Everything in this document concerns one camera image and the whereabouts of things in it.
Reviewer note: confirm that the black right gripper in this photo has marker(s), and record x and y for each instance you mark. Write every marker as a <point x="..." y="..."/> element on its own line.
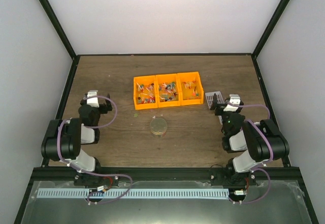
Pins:
<point x="220" y="106"/>

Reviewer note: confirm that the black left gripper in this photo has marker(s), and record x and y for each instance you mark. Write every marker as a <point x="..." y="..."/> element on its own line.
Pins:
<point x="105" y="109"/>

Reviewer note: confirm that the white slotted plastic scoop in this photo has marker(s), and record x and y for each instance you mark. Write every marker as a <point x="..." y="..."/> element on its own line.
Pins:
<point x="209" y="98"/>

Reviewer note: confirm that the orange bin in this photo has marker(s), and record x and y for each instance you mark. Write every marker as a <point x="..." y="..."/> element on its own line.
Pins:
<point x="168" y="90"/>
<point x="191" y="89"/>
<point x="145" y="93"/>

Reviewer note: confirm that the gold round jar lid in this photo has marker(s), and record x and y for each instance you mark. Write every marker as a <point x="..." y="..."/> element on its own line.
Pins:
<point x="158" y="125"/>

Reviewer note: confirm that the clear glass jar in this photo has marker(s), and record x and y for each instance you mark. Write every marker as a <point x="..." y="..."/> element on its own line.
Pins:
<point x="158" y="134"/>

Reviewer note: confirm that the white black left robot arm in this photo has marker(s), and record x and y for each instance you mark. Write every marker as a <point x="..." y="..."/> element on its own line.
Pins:
<point x="63" y="139"/>

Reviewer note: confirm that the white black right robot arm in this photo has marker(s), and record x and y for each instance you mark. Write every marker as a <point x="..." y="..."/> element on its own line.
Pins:
<point x="258" y="142"/>

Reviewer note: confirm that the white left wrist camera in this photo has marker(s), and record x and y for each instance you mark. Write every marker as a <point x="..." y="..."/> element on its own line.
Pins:
<point x="91" y="99"/>

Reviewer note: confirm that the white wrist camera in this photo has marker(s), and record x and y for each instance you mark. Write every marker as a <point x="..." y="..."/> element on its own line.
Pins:
<point x="234" y="100"/>
<point x="91" y="99"/>

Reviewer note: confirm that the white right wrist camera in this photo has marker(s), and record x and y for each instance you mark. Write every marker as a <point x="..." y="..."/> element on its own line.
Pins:
<point x="234" y="100"/>

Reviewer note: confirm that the light blue slotted cable duct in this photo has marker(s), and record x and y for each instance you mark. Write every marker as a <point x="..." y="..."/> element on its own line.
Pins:
<point x="70" y="193"/>

